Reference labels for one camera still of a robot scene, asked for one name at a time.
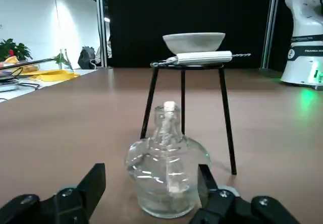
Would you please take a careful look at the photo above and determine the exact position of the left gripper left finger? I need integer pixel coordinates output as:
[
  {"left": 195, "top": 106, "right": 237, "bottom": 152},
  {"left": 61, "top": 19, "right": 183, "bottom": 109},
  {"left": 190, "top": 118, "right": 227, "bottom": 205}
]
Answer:
[{"left": 0, "top": 163, "right": 106, "bottom": 224}]

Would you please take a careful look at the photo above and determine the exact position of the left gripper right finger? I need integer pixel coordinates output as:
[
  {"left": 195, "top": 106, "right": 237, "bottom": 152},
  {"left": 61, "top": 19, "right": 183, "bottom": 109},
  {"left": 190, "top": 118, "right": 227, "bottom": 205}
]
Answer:
[{"left": 189, "top": 164, "right": 302, "bottom": 224}]

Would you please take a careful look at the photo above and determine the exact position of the clear glass alcohol lamp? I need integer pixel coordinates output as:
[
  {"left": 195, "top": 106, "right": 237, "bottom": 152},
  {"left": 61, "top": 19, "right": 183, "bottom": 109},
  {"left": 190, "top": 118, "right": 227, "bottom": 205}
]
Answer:
[{"left": 125, "top": 100, "right": 212, "bottom": 219}]

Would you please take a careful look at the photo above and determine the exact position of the black metal tripod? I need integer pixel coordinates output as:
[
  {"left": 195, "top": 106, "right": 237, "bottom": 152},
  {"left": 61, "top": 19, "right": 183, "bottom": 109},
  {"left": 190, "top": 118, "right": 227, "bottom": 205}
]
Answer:
[{"left": 140, "top": 60, "right": 238, "bottom": 176}]

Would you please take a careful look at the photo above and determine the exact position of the white clay triangle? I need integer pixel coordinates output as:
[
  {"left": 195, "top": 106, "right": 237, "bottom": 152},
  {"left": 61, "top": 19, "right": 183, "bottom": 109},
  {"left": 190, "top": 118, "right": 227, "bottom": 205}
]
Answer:
[{"left": 152, "top": 50, "right": 252, "bottom": 67}]

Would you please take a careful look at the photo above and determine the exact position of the white ceramic crucible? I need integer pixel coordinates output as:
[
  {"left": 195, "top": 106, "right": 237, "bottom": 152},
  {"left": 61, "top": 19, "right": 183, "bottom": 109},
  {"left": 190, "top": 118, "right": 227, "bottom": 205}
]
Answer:
[{"left": 163, "top": 32, "right": 226, "bottom": 54}]

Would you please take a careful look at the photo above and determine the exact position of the yellow bag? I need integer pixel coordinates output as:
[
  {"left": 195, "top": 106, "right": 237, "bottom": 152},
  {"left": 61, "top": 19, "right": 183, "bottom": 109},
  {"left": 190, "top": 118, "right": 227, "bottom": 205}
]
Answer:
[{"left": 20, "top": 69, "right": 81, "bottom": 82}]

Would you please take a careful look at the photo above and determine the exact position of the grey desk device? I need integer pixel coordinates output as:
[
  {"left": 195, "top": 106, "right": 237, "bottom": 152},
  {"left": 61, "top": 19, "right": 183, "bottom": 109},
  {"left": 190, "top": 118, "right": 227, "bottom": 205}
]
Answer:
[{"left": 0, "top": 79, "right": 21, "bottom": 92}]

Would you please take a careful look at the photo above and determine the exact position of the black backpack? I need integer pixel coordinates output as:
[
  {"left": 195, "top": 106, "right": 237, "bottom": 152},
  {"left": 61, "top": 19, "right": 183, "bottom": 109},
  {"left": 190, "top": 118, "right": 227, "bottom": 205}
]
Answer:
[{"left": 77, "top": 45, "right": 98, "bottom": 70}]

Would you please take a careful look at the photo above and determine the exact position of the green potted plant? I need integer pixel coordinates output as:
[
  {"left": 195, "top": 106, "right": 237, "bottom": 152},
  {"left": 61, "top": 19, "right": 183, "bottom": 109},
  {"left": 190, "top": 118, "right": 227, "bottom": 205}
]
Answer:
[{"left": 0, "top": 38, "right": 33, "bottom": 62}]

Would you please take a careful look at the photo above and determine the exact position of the aluminium corner post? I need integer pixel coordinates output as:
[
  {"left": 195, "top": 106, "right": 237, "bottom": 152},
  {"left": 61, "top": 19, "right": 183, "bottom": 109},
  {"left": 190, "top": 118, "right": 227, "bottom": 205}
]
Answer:
[
  {"left": 259, "top": 0, "right": 282, "bottom": 71},
  {"left": 94, "top": 0, "right": 109, "bottom": 69}
]

